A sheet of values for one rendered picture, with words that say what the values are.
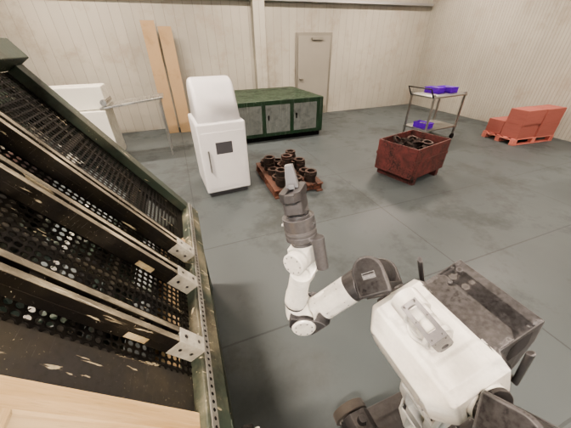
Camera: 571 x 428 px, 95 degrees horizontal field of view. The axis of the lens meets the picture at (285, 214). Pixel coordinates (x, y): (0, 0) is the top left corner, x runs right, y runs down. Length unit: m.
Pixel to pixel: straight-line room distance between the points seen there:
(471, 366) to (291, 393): 1.49
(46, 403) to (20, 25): 8.01
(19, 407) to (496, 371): 0.94
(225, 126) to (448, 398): 3.49
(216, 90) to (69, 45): 4.94
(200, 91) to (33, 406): 3.43
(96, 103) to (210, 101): 2.68
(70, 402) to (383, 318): 0.75
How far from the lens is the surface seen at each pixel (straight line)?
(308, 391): 2.06
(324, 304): 0.88
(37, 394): 0.84
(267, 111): 6.21
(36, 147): 1.36
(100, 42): 8.14
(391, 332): 0.74
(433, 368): 0.70
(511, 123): 7.63
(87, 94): 5.97
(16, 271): 0.90
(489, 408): 0.70
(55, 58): 8.35
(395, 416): 1.92
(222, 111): 3.79
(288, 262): 0.72
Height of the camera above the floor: 1.90
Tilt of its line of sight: 33 degrees down
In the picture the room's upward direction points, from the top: 1 degrees counter-clockwise
